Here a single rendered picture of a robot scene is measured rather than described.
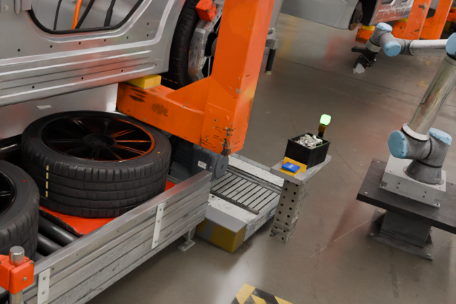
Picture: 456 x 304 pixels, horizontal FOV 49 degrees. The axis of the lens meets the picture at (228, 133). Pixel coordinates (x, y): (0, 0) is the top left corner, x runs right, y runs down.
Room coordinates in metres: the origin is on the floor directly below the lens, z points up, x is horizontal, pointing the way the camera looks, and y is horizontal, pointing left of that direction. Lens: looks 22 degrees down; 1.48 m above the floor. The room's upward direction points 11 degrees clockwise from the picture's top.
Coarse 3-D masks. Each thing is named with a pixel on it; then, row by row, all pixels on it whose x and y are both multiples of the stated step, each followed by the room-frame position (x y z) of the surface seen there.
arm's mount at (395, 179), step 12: (396, 168) 2.68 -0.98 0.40; (384, 180) 2.60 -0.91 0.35; (396, 180) 2.58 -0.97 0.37; (408, 180) 2.56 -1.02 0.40; (420, 180) 2.56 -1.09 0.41; (444, 180) 2.65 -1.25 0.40; (396, 192) 2.57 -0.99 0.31; (408, 192) 2.55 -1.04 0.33; (420, 192) 2.53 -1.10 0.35; (432, 192) 2.51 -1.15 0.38; (444, 192) 2.49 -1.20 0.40; (432, 204) 2.50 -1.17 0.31
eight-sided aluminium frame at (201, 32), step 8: (216, 0) 2.74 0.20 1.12; (224, 0) 2.80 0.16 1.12; (216, 8) 2.73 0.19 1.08; (216, 16) 2.67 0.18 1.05; (200, 24) 2.63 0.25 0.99; (208, 24) 2.62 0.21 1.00; (200, 32) 2.59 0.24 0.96; (208, 32) 2.62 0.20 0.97; (200, 40) 2.59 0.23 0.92; (192, 48) 2.61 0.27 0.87; (200, 48) 2.58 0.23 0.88; (192, 56) 2.60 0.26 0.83; (200, 56) 2.59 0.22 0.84; (192, 64) 2.61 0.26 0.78; (200, 64) 2.60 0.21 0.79; (192, 72) 2.60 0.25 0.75; (200, 72) 2.60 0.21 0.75; (192, 80) 2.66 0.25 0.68
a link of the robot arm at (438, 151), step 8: (432, 128) 2.70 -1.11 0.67; (432, 136) 2.61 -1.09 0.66; (440, 136) 2.59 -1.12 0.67; (448, 136) 2.62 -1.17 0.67; (432, 144) 2.58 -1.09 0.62; (440, 144) 2.59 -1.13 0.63; (448, 144) 2.60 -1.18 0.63; (432, 152) 2.57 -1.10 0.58; (440, 152) 2.59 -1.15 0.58; (424, 160) 2.60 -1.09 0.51; (432, 160) 2.59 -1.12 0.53; (440, 160) 2.60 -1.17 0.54
